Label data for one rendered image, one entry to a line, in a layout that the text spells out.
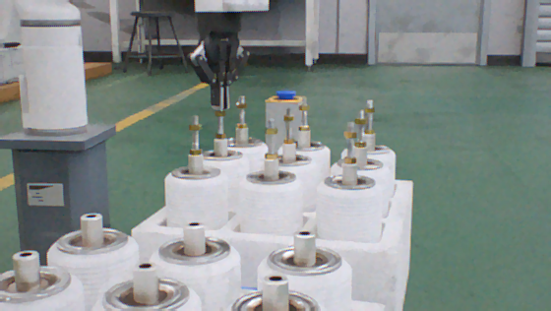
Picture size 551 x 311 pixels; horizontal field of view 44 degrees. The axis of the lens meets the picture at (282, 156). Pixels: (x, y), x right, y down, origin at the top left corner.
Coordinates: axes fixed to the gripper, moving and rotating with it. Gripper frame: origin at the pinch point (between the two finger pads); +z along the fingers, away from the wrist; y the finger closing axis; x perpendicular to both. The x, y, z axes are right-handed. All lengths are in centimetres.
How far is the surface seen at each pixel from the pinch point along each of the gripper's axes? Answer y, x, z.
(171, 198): 15.7, 4.3, 13.0
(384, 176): -9.2, 26.4, 11.3
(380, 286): 6.1, 35.0, 22.2
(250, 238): 13.3, 17.8, 17.1
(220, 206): 10.7, 9.7, 14.4
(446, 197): -82, 5, 36
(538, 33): -496, -107, 14
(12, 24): -144, -307, 0
